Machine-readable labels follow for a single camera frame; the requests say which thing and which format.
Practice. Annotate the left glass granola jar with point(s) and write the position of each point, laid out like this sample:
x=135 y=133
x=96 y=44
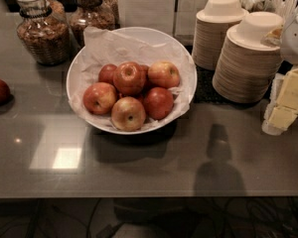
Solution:
x=44 y=34

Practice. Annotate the right rear red-yellow apple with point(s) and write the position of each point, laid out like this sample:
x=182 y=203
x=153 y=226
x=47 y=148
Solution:
x=164 y=74

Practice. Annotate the middle glass granola jar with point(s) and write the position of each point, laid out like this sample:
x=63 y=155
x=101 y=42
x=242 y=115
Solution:
x=90 y=13

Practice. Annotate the front yellow-red apple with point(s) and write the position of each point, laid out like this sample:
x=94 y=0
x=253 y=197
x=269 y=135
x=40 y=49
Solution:
x=128 y=114

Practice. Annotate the front stack paper bowls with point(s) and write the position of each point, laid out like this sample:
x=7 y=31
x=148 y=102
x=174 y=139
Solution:
x=246 y=65

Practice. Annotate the rear left dark apple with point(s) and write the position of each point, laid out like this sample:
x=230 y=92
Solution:
x=106 y=73

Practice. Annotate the white paper bowl liner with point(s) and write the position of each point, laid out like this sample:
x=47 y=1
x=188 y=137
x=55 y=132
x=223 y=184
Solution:
x=143 y=45

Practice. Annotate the stack paper bowls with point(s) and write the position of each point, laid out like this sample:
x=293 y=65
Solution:
x=246 y=65
x=211 y=25

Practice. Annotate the rear stack paper bowls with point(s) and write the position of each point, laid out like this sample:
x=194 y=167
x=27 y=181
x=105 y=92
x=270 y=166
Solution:
x=211 y=25

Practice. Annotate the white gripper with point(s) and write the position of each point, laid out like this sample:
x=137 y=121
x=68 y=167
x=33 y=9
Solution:
x=296 y=40

